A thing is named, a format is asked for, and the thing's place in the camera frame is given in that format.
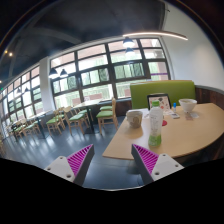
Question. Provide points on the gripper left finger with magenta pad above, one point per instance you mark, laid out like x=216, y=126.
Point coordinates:
x=74, y=167

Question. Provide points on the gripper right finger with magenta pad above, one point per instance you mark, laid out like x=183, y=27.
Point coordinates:
x=152, y=166

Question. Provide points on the clear plastic bottle green label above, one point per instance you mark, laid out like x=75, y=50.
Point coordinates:
x=156, y=120

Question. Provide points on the red coaster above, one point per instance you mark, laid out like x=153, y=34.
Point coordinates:
x=164, y=123

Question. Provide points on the wooden chair green seat left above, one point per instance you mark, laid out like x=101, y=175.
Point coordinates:
x=55, y=123

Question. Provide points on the wooden chair green seat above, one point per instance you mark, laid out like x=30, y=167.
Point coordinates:
x=107, y=116
x=74, y=119
x=55, y=123

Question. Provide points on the wooden chair green seat middle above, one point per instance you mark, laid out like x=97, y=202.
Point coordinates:
x=74, y=119

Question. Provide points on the beige ceramic mug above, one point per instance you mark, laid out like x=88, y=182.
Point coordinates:
x=134, y=118

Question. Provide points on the paper card on table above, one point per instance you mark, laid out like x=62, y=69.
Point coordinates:
x=175, y=116

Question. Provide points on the wooden chair green seat near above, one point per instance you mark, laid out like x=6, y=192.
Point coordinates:
x=107, y=116

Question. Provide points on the wooden chair far left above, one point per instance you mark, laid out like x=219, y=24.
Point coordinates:
x=31, y=128

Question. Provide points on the small blue bottle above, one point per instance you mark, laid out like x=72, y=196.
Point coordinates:
x=174, y=107

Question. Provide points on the framed menu stand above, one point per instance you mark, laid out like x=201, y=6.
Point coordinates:
x=163, y=98

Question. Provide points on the white ceramic bowl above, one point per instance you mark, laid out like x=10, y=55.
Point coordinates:
x=187, y=104

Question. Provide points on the green upholstered bench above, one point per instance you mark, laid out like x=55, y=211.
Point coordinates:
x=175, y=89

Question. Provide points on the black pendant lamp left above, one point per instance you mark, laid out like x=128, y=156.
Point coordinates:
x=53, y=73

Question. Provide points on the black pendant lamp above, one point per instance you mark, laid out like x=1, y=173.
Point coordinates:
x=128, y=43
x=53, y=73

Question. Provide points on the black pendant lamp right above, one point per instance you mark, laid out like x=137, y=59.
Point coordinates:
x=128, y=43

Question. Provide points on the curved linear ceiling light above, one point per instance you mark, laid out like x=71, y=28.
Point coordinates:
x=158, y=33

